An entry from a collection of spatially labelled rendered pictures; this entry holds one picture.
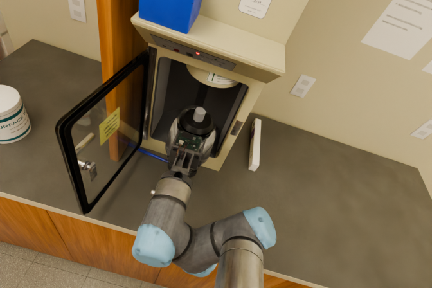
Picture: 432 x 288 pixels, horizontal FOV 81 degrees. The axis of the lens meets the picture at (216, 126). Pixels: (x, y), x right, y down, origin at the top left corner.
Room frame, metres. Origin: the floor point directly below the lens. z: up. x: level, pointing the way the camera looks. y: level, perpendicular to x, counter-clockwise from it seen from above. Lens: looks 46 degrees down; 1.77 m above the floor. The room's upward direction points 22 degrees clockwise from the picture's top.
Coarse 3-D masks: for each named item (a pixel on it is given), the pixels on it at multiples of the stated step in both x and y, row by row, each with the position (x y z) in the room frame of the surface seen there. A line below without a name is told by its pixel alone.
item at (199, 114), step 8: (184, 112) 0.48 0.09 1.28; (192, 112) 0.48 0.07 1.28; (200, 112) 0.46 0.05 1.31; (184, 120) 0.45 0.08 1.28; (192, 120) 0.45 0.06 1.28; (200, 120) 0.46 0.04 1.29; (208, 120) 0.48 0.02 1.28; (184, 128) 0.43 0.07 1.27; (192, 128) 0.43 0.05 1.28; (200, 128) 0.44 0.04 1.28; (208, 128) 0.45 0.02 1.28
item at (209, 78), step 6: (186, 66) 0.61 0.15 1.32; (192, 66) 0.60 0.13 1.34; (192, 72) 0.59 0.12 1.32; (198, 72) 0.59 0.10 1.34; (204, 72) 0.58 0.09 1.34; (210, 72) 0.59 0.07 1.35; (198, 78) 0.58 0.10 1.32; (204, 78) 0.58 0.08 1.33; (210, 78) 0.58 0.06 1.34; (216, 78) 0.58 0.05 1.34; (222, 78) 0.59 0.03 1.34; (228, 78) 0.60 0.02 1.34; (210, 84) 0.57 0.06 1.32; (216, 84) 0.58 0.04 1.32; (222, 84) 0.59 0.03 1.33; (228, 84) 0.60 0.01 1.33; (234, 84) 0.62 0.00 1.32
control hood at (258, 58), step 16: (144, 32) 0.46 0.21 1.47; (160, 32) 0.44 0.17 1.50; (176, 32) 0.44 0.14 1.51; (192, 32) 0.46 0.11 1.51; (208, 32) 0.49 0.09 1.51; (224, 32) 0.52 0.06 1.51; (240, 32) 0.55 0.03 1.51; (208, 48) 0.44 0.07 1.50; (224, 48) 0.45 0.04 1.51; (240, 48) 0.48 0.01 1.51; (256, 48) 0.50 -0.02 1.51; (272, 48) 0.53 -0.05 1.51; (240, 64) 0.47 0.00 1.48; (256, 64) 0.45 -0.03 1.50; (272, 64) 0.47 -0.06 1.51; (272, 80) 0.51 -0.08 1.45
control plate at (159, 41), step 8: (160, 40) 0.47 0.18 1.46; (168, 40) 0.46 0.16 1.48; (168, 48) 0.51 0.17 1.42; (176, 48) 0.49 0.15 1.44; (184, 48) 0.47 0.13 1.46; (192, 48) 0.46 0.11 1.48; (200, 56) 0.49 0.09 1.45; (208, 56) 0.48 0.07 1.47; (216, 64) 0.52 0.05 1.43; (224, 64) 0.50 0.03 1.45; (232, 64) 0.48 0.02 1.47
